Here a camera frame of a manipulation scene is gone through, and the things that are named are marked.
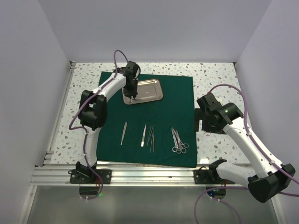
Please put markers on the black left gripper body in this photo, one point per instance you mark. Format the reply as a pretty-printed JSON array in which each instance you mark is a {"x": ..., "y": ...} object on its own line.
[{"x": 131, "y": 89}]

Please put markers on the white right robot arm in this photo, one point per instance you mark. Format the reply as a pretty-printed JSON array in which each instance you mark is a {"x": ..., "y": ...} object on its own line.
[{"x": 267, "y": 177}]

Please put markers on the stainless steel instrument tray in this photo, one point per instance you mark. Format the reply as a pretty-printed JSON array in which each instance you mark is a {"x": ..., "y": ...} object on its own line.
[{"x": 147, "y": 91}]

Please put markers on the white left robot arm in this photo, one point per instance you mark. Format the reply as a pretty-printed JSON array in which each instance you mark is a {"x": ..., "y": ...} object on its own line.
[{"x": 93, "y": 110}]

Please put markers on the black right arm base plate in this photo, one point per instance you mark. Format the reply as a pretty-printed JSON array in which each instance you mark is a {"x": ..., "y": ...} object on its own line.
[{"x": 205, "y": 175}]

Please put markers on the aluminium rail frame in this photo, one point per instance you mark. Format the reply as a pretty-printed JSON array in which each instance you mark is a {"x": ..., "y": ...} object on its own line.
[{"x": 138, "y": 193}]

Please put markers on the silver pointed tweezers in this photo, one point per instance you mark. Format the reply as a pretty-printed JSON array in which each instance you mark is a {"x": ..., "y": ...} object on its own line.
[
  {"x": 149, "y": 136},
  {"x": 152, "y": 142}
]

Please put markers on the dark green surgical cloth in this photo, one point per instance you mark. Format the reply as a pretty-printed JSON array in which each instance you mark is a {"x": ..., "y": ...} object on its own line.
[{"x": 159, "y": 132}]

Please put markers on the silver scalpel handle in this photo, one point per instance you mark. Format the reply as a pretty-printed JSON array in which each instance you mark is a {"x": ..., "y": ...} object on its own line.
[{"x": 123, "y": 133}]

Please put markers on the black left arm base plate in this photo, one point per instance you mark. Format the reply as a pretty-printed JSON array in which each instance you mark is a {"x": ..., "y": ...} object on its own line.
[{"x": 90, "y": 177}]

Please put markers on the silver surgical scissors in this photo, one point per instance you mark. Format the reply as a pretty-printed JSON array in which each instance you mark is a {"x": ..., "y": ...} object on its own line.
[
  {"x": 180, "y": 148},
  {"x": 176, "y": 148}
]

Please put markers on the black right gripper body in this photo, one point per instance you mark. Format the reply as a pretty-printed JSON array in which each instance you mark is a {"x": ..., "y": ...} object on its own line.
[{"x": 207, "y": 125}]

